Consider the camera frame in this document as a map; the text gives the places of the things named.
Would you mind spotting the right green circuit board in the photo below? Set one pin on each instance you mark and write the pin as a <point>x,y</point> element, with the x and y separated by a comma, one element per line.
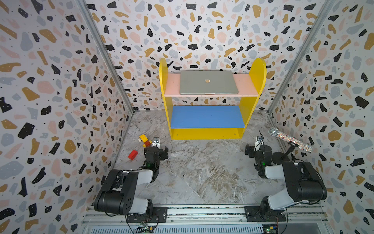
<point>270,229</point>

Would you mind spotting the green circuit board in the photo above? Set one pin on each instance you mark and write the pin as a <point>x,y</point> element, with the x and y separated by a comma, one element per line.
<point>145,229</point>
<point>270,229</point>

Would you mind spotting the yellow red toy car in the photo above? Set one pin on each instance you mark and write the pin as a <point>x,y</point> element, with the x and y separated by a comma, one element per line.
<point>145,141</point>

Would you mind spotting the red toy block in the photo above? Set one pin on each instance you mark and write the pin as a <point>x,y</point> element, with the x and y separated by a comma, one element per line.
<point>132,155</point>

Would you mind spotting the glittery silver microphone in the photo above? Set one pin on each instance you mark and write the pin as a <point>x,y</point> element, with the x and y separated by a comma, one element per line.
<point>283,136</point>

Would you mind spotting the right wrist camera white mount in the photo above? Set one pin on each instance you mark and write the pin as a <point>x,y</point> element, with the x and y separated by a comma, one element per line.
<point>258,143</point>

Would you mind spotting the silver laptop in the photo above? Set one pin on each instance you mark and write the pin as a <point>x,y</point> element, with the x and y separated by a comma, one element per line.
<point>207,83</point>

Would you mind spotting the left green circuit board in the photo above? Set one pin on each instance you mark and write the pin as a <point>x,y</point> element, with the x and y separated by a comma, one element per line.
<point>145,229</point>

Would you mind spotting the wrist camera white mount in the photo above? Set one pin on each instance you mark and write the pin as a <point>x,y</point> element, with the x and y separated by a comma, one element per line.
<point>156,142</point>
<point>258,143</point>

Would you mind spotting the black microphone stand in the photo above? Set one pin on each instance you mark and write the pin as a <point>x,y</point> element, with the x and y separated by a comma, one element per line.
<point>279,157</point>

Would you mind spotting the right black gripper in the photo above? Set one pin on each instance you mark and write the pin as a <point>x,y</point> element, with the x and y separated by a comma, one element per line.
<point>252,151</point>

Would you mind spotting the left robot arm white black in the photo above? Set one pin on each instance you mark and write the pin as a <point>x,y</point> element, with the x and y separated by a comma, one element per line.
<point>117,194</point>

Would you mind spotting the yellow shelf pink blue boards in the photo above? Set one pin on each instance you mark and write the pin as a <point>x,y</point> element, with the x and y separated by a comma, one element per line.
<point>212,122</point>

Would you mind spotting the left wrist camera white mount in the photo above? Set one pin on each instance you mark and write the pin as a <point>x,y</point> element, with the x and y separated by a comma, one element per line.
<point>156,142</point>

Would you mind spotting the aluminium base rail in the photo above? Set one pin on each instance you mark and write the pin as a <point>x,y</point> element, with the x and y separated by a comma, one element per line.
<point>237,219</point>

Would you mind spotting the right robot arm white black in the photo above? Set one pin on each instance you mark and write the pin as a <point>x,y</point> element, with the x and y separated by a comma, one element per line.
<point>303,184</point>

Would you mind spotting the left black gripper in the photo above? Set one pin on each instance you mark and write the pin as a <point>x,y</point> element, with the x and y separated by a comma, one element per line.
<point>163,154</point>

